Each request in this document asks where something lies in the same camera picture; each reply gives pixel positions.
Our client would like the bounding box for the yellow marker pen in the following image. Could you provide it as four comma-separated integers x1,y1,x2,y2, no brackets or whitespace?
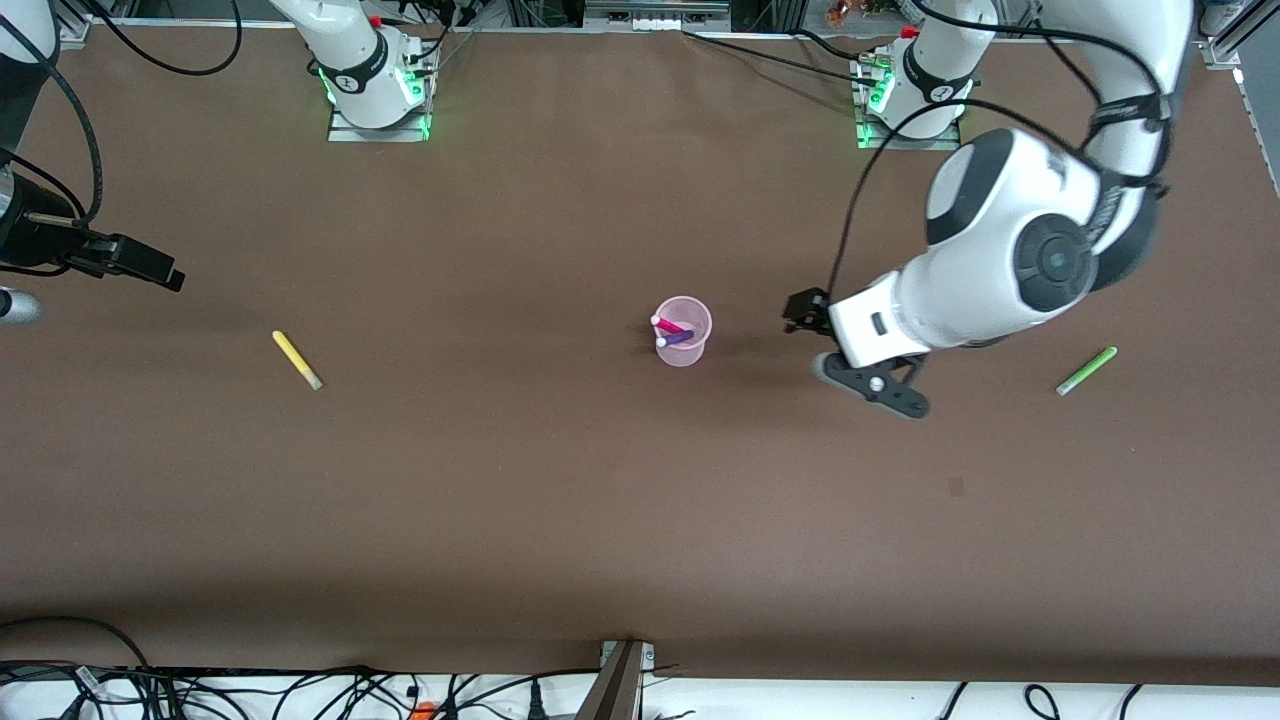
272,330,324,391

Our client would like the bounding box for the metal table edge bracket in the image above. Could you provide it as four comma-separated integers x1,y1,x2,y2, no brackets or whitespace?
575,640,657,720

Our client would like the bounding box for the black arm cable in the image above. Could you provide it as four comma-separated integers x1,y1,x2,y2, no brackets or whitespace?
0,0,243,219
825,0,1167,302

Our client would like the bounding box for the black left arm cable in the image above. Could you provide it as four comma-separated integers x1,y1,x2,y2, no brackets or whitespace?
825,0,1167,302

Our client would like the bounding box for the thin black base cable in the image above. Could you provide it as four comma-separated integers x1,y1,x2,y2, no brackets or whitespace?
682,28,883,87

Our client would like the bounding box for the thick black looping cable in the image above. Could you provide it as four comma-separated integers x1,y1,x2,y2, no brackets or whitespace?
0,616,153,673

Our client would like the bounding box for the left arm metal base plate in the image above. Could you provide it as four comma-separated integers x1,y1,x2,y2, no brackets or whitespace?
855,55,963,151

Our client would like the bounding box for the black cable tangle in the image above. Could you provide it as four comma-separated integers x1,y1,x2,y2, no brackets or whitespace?
0,660,601,720

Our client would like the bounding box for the pink translucent cup holder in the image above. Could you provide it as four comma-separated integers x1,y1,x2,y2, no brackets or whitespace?
653,296,713,368

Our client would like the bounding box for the green marker pen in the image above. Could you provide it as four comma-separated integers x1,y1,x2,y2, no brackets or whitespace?
1056,346,1119,397

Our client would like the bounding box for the aluminium frame rail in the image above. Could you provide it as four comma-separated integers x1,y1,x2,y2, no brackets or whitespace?
583,0,732,32

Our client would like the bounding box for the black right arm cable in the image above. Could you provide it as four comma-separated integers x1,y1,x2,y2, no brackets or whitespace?
0,0,243,219

